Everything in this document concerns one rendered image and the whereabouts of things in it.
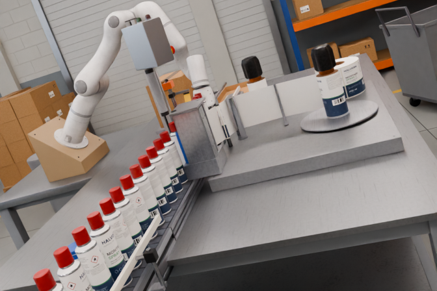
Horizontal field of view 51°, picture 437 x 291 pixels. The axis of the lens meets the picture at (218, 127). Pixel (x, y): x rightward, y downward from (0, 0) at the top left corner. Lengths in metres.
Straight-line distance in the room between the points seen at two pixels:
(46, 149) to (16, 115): 3.25
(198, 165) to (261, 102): 0.45
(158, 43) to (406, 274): 1.37
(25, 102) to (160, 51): 3.94
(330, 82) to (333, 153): 0.35
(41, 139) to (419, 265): 1.92
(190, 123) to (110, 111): 5.53
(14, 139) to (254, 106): 4.34
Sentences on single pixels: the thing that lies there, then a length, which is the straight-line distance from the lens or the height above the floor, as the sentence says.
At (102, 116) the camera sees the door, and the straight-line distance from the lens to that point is 7.19.
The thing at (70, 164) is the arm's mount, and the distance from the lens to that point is 2.58.
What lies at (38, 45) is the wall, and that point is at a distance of 7.38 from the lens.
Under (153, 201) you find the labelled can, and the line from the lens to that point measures 1.43.
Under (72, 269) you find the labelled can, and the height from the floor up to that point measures 1.04.
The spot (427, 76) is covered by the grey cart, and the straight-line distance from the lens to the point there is 4.11.
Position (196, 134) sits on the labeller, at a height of 1.05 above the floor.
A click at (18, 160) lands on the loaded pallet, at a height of 0.42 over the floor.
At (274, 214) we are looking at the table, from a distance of 1.40.
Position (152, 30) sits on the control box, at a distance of 1.93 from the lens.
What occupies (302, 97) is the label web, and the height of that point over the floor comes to 0.98.
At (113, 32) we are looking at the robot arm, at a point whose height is 1.47.
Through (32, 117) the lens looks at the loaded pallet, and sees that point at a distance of 5.77.
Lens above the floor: 1.47
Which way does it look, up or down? 15 degrees down
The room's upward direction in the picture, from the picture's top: 19 degrees counter-clockwise
